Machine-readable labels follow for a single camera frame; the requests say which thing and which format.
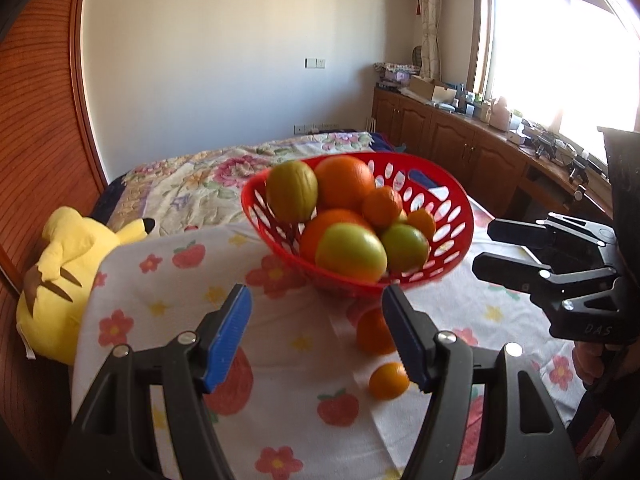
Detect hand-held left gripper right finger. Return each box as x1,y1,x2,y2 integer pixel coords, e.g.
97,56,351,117
381,284,583,480

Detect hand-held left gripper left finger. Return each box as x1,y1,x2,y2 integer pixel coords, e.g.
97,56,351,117
70,284,253,480

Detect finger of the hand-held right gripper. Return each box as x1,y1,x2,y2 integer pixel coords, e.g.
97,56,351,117
472,252,621,311
487,212,618,261

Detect medium orange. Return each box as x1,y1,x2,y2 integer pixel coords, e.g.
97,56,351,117
356,306,398,356

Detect small orange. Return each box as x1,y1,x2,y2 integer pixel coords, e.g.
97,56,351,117
369,362,411,401
406,208,437,241
361,186,404,228

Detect red perforated plastic basket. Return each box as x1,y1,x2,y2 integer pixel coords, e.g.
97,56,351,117
241,151,475,297

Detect large orange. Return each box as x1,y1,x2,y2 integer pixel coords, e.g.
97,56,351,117
299,208,373,266
315,155,377,213

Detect yellow green round fruit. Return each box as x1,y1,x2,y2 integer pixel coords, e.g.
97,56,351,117
265,160,319,222

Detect person's right hand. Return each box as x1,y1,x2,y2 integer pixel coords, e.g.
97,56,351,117
574,342,608,388

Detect black tripod device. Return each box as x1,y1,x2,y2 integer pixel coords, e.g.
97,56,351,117
567,152,606,186

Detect fruit print blanket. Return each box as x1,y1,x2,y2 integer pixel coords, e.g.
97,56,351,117
72,200,616,480

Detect wooden cabinet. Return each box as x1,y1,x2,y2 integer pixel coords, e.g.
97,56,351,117
371,85,613,221

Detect floral bedspread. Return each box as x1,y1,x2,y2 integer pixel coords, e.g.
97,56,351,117
107,131,376,241

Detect cardboard box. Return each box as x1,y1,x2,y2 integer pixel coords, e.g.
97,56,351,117
409,75,458,103

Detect window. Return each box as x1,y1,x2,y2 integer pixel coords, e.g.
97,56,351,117
472,0,640,133

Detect dark blue bedsheet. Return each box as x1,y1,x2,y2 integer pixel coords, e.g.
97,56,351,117
92,175,131,221

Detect yellow plush toy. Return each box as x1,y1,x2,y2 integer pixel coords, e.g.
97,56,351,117
16,206,157,366

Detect patterned curtain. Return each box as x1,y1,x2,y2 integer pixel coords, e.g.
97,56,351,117
415,0,443,81

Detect wooden wardrobe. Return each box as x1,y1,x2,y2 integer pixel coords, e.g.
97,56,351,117
0,0,108,480

